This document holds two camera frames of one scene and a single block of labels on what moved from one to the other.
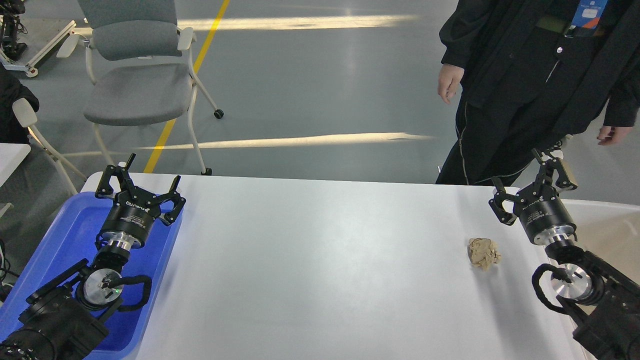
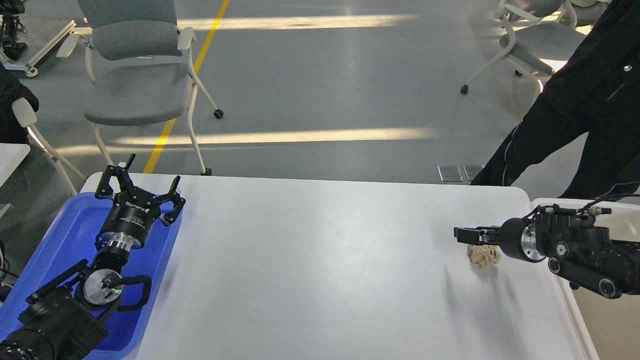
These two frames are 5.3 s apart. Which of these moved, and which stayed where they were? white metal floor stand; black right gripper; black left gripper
Moved: black right gripper
Stayed: black left gripper; white metal floor stand
